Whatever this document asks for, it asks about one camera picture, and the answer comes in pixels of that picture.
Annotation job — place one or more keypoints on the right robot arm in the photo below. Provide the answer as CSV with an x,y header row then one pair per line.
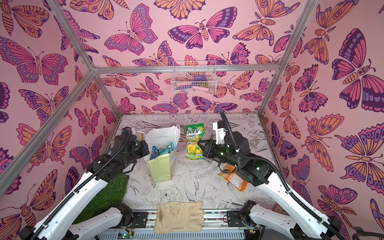
x,y
302,221

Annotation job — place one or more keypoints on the beige work glove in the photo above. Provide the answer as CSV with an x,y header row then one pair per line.
x,y
179,216

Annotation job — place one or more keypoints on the yellow-green Fox's spring tea bag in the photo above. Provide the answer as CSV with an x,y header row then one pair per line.
x,y
194,133

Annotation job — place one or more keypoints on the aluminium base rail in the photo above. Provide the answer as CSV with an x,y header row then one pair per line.
x,y
211,225

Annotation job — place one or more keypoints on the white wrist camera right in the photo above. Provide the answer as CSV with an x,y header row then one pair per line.
x,y
220,130

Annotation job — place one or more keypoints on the white paper bag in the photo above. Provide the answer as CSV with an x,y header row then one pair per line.
x,y
162,145

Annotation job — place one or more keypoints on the teal candy bag back-side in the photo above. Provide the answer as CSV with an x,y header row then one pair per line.
x,y
167,150

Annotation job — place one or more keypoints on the white wire basket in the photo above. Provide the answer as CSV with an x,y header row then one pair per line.
x,y
192,76

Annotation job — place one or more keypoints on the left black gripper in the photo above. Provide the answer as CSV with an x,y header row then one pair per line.
x,y
139,145

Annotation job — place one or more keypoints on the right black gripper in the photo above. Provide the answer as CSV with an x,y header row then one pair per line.
x,y
205,146

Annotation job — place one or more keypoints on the orange Fox's candy bag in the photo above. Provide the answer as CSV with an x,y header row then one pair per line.
x,y
229,174

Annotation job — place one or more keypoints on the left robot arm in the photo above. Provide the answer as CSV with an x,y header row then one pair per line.
x,y
59,224

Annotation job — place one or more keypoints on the small blue snack pack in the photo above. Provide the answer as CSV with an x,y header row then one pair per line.
x,y
155,153

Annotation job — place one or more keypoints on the green artificial grass mat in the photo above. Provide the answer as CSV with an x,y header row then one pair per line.
x,y
108,197

